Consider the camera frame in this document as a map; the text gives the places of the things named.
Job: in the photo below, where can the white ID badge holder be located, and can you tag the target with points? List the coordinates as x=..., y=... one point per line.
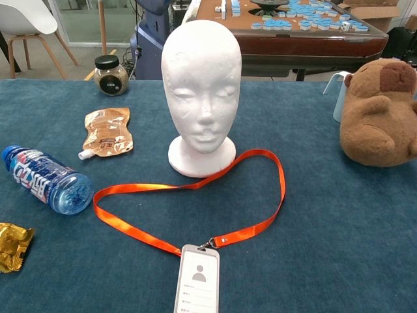
x=198, y=287

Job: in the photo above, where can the white foam mannequin head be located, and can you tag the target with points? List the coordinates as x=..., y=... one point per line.
x=202, y=81

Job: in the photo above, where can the blue table cloth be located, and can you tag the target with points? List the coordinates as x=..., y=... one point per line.
x=293, y=212

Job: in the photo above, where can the brown spout drink pouch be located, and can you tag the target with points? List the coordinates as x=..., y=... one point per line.
x=107, y=130

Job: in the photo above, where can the glass jar black lid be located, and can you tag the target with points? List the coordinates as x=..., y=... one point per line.
x=110, y=81

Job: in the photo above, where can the blue machine base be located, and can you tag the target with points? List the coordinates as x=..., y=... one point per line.
x=150, y=39

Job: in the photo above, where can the brown mahjong table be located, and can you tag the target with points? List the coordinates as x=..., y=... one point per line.
x=293, y=45

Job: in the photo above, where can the blue plastic drink bottle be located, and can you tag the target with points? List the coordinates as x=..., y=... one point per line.
x=49, y=182

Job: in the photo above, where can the brown capybara plush toy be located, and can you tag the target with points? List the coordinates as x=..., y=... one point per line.
x=374, y=130

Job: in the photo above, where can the wooden pole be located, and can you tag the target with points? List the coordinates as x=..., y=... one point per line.
x=102, y=26

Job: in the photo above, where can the white dotted mahjong tile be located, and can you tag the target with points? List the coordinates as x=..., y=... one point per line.
x=346, y=25

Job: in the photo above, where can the gold foil snack pack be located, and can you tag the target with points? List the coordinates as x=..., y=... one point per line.
x=13, y=247

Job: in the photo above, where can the brown cardboard box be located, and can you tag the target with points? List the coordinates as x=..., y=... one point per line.
x=374, y=13

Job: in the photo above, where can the black bag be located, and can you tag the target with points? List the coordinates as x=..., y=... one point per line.
x=400, y=42

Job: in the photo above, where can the white chair wooden legs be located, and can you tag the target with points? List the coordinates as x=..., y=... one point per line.
x=23, y=16

